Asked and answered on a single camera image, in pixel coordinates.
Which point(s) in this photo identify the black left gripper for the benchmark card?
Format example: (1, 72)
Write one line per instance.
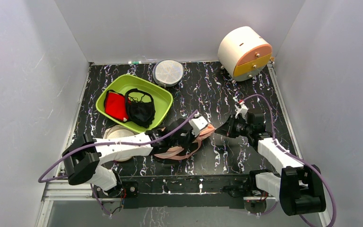
(192, 139)

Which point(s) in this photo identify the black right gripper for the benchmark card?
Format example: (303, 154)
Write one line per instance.
(231, 129)

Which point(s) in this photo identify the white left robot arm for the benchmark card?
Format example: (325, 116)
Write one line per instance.
(84, 158)

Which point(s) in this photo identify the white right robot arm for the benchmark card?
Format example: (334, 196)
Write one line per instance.
(295, 185)

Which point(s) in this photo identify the black bra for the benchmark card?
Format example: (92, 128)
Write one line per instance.
(140, 107)

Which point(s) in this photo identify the round grey mesh laundry bag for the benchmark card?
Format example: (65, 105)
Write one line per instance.
(168, 73)

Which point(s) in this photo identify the red bra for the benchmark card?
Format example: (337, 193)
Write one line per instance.
(115, 106)

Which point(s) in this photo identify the green plastic basin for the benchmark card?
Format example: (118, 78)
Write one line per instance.
(162, 99)

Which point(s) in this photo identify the round white mini drawer cabinet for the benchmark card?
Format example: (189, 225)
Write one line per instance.
(243, 53)

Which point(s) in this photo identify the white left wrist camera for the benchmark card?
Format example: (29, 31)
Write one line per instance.
(198, 124)

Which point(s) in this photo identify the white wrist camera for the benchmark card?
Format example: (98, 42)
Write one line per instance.
(241, 110)
(198, 124)

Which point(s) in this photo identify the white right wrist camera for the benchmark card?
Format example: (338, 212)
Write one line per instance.
(241, 110)

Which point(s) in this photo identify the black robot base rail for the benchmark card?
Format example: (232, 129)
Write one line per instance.
(186, 191)

